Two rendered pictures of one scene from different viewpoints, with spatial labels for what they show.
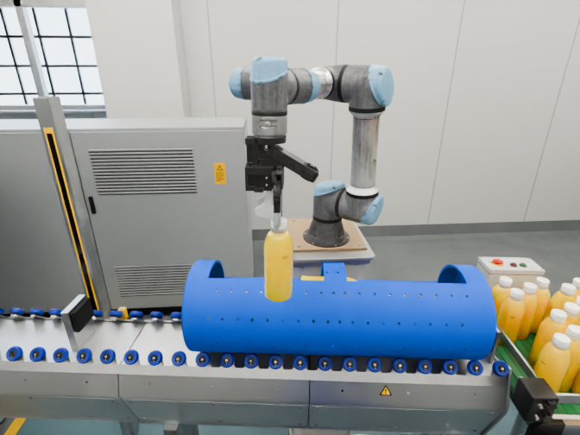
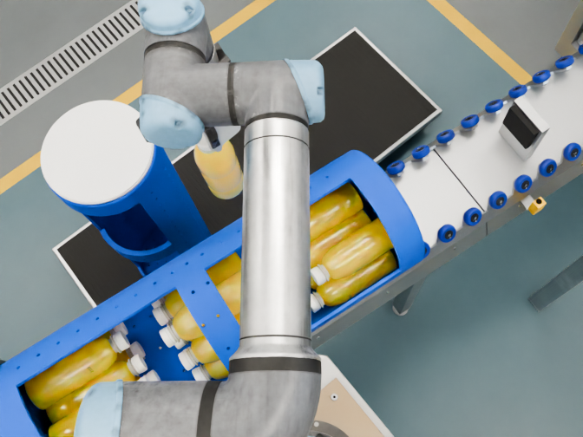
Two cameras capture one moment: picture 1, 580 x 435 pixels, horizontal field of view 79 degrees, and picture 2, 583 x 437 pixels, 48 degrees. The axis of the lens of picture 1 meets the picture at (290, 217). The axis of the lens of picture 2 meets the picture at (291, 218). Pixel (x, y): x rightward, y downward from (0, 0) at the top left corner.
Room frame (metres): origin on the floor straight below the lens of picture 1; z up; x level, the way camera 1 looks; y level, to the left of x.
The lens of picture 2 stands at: (1.29, -0.10, 2.43)
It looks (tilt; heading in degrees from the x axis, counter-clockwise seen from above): 70 degrees down; 155
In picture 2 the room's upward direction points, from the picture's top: 10 degrees counter-clockwise
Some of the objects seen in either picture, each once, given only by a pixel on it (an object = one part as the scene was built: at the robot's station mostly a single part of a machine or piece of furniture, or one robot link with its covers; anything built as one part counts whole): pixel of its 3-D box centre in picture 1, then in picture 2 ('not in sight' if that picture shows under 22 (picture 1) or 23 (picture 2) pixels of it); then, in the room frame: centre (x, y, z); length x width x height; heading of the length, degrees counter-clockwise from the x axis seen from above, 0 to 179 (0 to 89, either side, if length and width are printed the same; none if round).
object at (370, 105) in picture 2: not in sight; (252, 185); (0.30, 0.23, 0.07); 1.50 x 0.52 x 0.15; 94
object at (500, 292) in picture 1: (498, 305); not in sight; (1.06, -0.76, 1.00); 0.07 x 0.07 x 0.19
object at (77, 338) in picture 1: (81, 322); (520, 131); (0.96, 0.70, 1.00); 0.10 x 0.04 x 0.15; 178
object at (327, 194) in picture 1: (330, 198); not in sight; (1.29, -0.15, 1.33); 0.13 x 0.12 x 0.14; 55
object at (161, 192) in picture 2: not in sight; (146, 214); (0.40, -0.16, 0.59); 0.28 x 0.28 x 0.88
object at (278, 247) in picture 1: (278, 261); (218, 163); (0.76, 0.03, 1.35); 0.07 x 0.07 x 0.19
